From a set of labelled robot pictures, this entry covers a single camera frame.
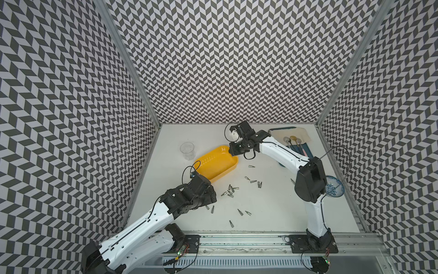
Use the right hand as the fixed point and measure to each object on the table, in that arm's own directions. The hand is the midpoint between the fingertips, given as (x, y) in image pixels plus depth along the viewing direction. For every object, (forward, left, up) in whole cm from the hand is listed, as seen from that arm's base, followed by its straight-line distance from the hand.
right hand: (231, 152), depth 89 cm
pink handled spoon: (+16, -44, -11) cm, 48 cm away
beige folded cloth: (+21, -31, -10) cm, 39 cm away
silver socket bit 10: (-26, -8, -14) cm, 31 cm away
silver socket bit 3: (-12, -15, -13) cm, 23 cm away
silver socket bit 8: (-25, +10, -12) cm, 29 cm away
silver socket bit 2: (-8, -9, -13) cm, 18 cm away
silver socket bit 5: (-14, +1, -12) cm, 19 cm away
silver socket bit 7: (-18, +1, -13) cm, 22 cm away
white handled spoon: (+17, -37, -11) cm, 42 cm away
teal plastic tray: (+12, -40, -12) cm, 43 cm away
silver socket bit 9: (-27, -5, -13) cm, 30 cm away
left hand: (-23, +11, -3) cm, 26 cm away
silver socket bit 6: (-18, +4, -11) cm, 21 cm away
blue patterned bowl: (-15, -54, -12) cm, 57 cm away
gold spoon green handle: (+20, -42, -13) cm, 48 cm away
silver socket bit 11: (-32, 0, -13) cm, 34 cm away
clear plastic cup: (+5, +24, -4) cm, 25 cm away
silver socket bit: (+1, -12, -16) cm, 20 cm away
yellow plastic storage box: (+2, +9, -13) cm, 16 cm away
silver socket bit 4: (-14, -3, -13) cm, 19 cm away
